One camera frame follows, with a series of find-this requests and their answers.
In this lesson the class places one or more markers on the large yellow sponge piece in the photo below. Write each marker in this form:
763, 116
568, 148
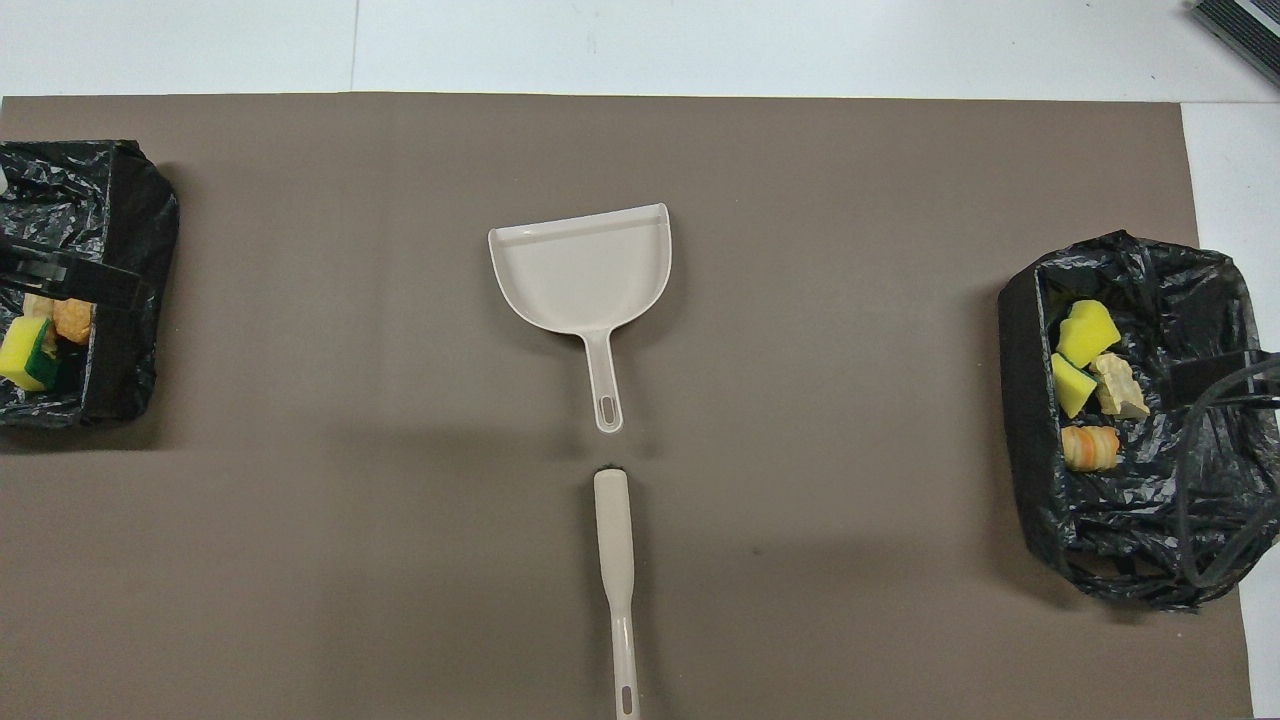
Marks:
1088, 333

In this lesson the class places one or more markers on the black bag lined bin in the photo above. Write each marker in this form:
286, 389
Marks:
130, 220
1120, 520

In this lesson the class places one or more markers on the orange striped croissant piece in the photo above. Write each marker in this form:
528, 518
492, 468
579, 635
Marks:
1090, 448

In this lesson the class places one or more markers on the green and yellow sponge piece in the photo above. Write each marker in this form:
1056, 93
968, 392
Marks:
22, 352

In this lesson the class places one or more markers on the brown table mat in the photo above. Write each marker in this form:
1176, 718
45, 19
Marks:
400, 500

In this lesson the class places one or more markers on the beige hand brush black bristles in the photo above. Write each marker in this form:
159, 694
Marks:
615, 540

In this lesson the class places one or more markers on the beige plastic dustpan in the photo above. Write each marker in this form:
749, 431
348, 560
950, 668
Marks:
580, 275

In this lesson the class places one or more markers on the orange brown bread loaf piece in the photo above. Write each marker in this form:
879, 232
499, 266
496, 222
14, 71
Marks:
73, 320

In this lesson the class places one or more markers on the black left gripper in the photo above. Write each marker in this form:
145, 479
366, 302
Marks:
18, 268

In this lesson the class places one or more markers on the pale yellow rough foam chunk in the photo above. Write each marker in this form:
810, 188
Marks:
38, 306

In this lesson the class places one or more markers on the small yellow sponge piece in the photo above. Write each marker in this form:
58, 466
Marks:
1072, 386

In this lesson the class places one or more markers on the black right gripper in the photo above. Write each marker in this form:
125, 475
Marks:
1274, 372

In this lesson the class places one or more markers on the grey ribbed device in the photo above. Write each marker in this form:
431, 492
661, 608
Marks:
1240, 25

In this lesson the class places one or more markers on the pale beige ridged foam piece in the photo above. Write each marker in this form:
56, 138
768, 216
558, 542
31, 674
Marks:
1118, 386

